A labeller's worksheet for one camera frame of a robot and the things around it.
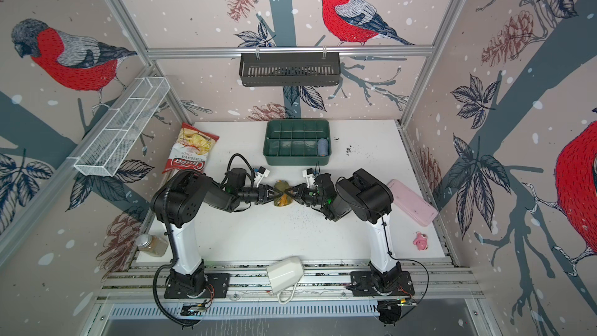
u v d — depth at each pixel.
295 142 1.12
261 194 0.85
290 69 1.07
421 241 0.81
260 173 0.92
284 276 0.69
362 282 0.73
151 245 0.75
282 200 0.87
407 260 0.66
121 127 0.78
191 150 1.04
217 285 0.73
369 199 0.55
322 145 1.04
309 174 0.92
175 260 0.59
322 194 0.80
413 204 0.90
